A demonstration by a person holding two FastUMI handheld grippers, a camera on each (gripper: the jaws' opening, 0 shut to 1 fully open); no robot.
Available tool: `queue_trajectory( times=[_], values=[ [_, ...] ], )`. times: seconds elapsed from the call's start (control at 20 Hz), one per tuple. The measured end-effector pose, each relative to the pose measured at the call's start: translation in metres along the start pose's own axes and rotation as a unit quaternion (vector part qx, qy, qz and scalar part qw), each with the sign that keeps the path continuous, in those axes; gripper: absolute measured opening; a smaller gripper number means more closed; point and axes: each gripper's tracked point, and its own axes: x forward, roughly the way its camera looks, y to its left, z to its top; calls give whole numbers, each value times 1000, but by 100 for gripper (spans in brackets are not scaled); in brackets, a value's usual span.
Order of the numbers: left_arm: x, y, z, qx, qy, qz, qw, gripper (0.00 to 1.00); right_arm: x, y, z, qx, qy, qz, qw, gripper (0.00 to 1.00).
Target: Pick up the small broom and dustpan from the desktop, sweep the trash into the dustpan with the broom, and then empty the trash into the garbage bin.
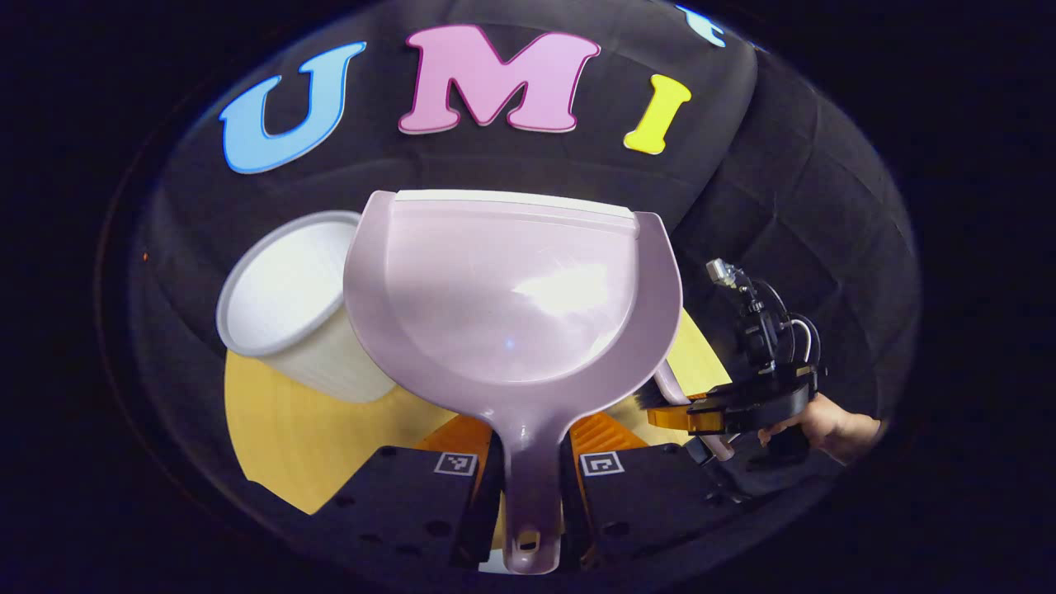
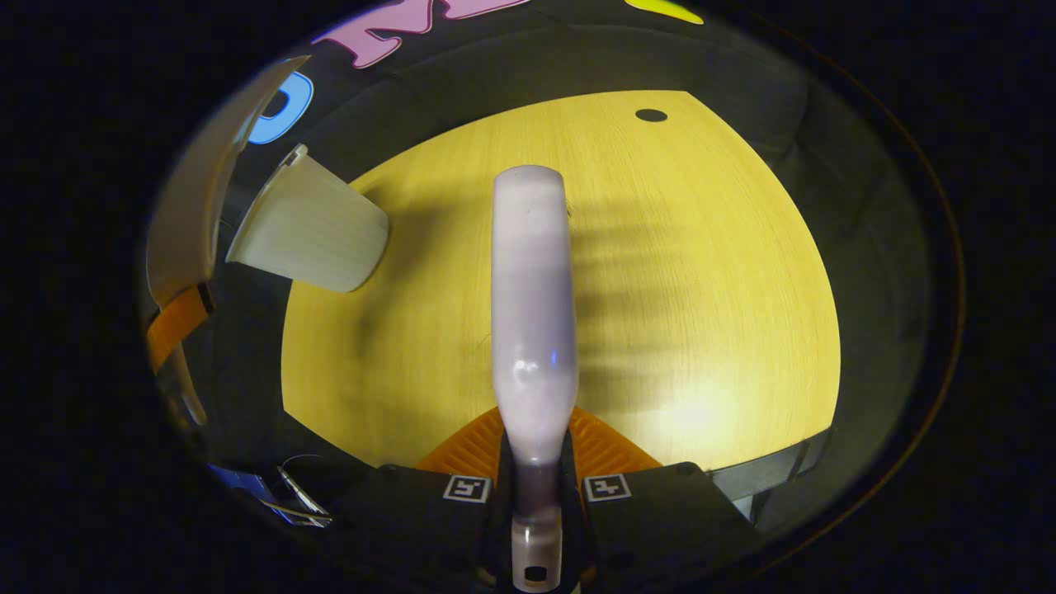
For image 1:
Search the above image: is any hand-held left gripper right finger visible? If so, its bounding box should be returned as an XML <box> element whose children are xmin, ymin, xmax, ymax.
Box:
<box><xmin>563</xmin><ymin>410</ymin><xmax>749</xmax><ymax>572</ymax></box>

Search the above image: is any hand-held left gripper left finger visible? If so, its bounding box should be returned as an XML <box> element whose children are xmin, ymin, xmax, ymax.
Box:
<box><xmin>308</xmin><ymin>414</ymin><xmax>506</xmax><ymax>568</ymax></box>

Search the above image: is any pale pink small broom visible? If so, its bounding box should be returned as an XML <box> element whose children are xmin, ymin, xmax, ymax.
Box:
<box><xmin>635</xmin><ymin>361</ymin><xmax>737</xmax><ymax>463</ymax></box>

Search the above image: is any yellow wooden desktop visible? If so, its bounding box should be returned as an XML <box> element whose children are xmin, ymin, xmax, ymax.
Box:
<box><xmin>224</xmin><ymin>309</ymin><xmax>735</xmax><ymax>516</ymax></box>

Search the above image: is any pale pink dustpan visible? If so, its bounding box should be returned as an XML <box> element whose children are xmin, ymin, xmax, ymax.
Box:
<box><xmin>342</xmin><ymin>188</ymin><xmax>686</xmax><ymax>576</ymax></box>

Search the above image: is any white ribbed garbage bin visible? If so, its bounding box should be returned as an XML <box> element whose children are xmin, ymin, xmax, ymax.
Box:
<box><xmin>216</xmin><ymin>210</ymin><xmax>397</xmax><ymax>405</ymax></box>

